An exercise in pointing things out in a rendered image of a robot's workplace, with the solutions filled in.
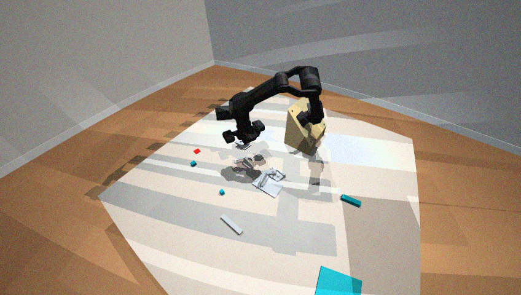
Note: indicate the white flat bar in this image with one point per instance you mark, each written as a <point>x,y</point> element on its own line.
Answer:
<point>232,224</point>

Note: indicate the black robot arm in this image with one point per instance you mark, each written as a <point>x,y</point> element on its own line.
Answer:
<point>243,102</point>

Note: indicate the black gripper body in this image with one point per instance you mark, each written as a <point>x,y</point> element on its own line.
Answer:
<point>229,135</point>

